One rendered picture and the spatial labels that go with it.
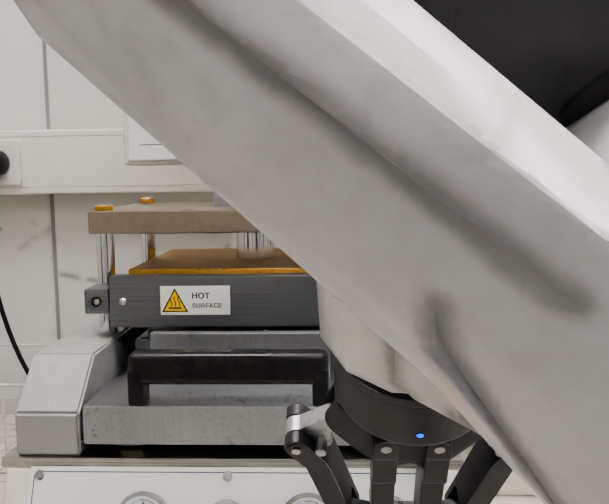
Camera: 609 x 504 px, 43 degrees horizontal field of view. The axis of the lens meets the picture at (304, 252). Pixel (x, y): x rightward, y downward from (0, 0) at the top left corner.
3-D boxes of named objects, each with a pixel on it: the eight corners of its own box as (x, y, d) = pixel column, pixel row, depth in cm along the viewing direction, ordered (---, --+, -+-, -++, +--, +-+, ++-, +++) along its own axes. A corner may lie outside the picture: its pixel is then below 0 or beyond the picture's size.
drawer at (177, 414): (171, 358, 87) (169, 290, 86) (365, 358, 86) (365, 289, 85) (83, 455, 58) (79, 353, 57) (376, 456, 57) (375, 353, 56)
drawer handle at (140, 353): (134, 398, 59) (132, 347, 59) (329, 398, 58) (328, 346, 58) (127, 406, 57) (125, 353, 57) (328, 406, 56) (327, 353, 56)
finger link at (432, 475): (416, 377, 39) (444, 376, 39) (412, 494, 47) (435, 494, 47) (422, 443, 36) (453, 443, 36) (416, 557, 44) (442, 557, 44)
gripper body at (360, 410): (501, 269, 36) (480, 391, 43) (322, 271, 37) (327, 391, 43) (530, 397, 31) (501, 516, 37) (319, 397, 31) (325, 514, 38)
